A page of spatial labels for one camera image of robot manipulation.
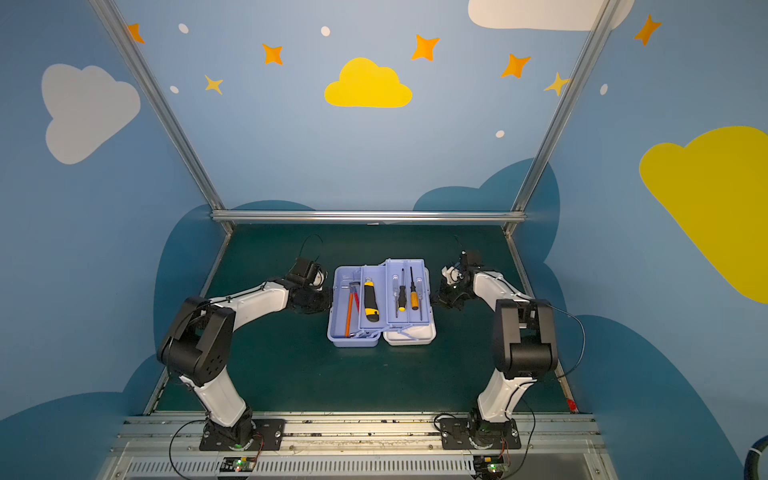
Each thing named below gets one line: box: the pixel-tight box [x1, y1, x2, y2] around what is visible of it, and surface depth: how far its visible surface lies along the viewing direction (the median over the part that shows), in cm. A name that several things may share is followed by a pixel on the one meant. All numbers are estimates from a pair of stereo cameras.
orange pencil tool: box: [345, 292, 353, 337], surface depth 98 cm
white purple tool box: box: [327, 259, 437, 347], surface depth 90 cm
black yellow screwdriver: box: [398, 268, 407, 312], surface depth 87 cm
